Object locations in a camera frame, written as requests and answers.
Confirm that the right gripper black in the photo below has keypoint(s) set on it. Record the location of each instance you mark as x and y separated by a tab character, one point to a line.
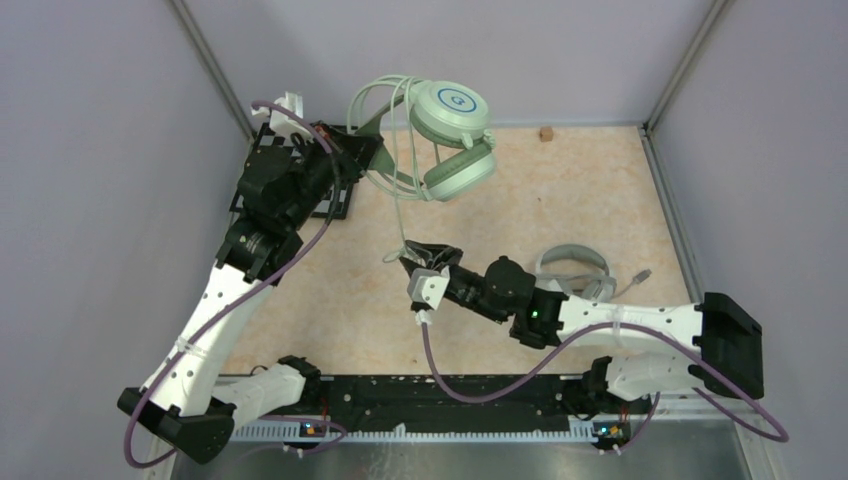
437	255

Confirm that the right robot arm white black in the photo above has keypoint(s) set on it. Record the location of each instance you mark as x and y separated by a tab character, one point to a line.
714	344

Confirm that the mint green headphones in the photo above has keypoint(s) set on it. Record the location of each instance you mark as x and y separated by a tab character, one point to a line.
452	117

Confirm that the white gaming headphones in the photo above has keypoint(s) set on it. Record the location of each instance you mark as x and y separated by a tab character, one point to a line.
576	269

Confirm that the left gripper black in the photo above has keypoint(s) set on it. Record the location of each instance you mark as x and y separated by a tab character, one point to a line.
350	151

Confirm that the small wooden cube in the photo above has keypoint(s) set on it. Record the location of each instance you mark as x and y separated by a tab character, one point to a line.
546	134

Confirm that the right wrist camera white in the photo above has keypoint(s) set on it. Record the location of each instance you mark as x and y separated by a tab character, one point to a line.
426	290

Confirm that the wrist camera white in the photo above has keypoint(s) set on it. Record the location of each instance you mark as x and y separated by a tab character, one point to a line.
284	115
426	290

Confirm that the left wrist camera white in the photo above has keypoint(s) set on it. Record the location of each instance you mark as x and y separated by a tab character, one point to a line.
284	115

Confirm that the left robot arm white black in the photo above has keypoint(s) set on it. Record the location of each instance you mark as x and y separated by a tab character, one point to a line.
283	182

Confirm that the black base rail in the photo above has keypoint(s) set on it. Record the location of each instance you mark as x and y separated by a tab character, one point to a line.
379	403

